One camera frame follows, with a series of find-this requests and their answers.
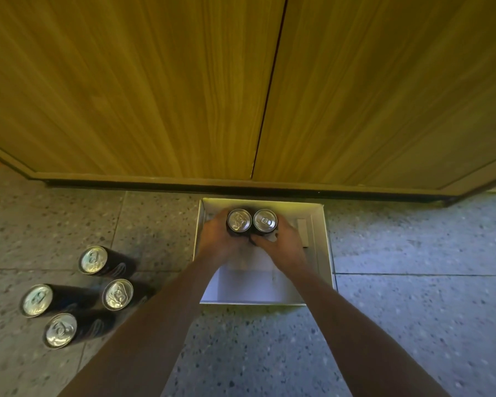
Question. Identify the person's right hand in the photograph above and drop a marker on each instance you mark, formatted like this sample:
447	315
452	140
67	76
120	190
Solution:
285	250

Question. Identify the person's left hand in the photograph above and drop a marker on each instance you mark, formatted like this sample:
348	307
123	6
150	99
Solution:
215	239

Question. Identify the person's left thumb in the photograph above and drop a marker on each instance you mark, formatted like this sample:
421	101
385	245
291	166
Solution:
239	241

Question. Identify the person's right thumb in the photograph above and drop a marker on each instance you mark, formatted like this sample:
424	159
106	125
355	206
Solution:
259	241

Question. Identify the black drink can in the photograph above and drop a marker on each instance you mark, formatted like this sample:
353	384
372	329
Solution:
118	294
265	220
37	300
93	260
239	220
60	330

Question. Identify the person's left forearm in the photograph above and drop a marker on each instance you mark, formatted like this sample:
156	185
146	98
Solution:
148	326

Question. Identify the person's right forearm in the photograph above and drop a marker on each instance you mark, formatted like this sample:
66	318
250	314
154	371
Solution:
355	339

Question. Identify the white cardboard box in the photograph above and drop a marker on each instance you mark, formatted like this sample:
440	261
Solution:
314	219

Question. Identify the wooden cabinet door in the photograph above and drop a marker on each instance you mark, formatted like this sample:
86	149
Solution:
376	90
128	86

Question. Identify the wooden cabinet base frame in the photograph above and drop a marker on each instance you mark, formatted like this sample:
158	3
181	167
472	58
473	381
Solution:
148	179

